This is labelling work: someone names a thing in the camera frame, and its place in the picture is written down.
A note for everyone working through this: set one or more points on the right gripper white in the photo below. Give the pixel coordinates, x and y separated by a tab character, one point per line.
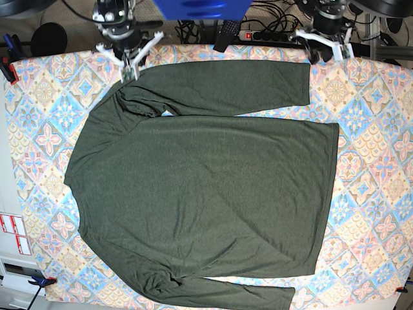
128	63

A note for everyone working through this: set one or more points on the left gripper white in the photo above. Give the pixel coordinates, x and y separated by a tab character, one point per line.
341	47

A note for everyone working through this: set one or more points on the dark green long-sleeve shirt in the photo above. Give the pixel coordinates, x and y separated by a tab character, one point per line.
179	182

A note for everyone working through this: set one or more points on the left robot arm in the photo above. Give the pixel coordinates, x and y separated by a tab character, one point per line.
328	36

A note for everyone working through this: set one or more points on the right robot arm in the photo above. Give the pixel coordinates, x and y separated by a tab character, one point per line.
128	41

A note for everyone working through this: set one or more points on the blue plastic box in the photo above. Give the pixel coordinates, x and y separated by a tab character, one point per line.
203	9

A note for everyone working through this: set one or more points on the black remote control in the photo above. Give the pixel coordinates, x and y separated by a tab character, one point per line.
227	34

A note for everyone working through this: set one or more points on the black round stool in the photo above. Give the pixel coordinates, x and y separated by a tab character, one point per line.
49	39

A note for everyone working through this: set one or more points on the blue clamp upper left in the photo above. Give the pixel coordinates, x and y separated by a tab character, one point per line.
7	67

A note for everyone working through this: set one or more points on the blue clamp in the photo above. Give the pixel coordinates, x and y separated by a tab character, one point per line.
41	283
7	67

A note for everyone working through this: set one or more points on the patterned colourful tablecloth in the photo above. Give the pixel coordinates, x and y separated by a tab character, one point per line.
367	250

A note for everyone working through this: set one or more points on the white red-framed labels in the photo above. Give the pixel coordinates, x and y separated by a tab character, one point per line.
12	225

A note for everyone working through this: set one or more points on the orange clamp lower right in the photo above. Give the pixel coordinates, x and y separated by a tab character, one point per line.
402	290

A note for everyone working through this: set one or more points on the blue clamp lower left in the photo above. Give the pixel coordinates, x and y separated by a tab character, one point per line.
41	283

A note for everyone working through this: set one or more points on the white power strip red switch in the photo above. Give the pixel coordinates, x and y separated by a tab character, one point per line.
263	36

